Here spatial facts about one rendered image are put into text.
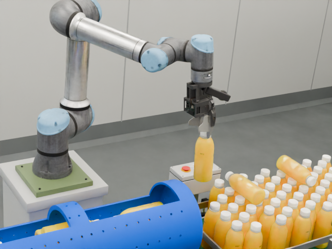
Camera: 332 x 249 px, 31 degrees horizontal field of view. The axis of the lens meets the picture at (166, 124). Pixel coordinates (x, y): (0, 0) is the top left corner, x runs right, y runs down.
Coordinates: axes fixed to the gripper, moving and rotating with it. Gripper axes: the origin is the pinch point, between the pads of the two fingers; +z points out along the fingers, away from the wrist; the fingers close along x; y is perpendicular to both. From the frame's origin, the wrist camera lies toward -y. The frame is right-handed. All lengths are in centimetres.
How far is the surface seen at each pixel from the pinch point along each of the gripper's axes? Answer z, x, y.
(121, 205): 27.9, -13.5, 27.9
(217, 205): 33.0, 0.2, -6.0
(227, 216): 33.3, 7.5, -5.0
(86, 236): 18, 9, 53
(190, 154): 147, -215, -146
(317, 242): 50, 23, -39
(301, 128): 159, -218, -280
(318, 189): 38, 8, -53
